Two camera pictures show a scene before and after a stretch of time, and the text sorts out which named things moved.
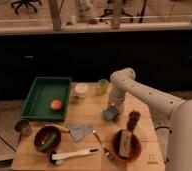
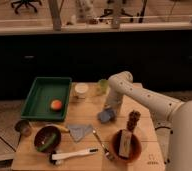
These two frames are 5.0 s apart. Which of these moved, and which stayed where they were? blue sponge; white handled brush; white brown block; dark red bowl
Moved: blue sponge
Stayed: dark red bowl; white brown block; white handled brush
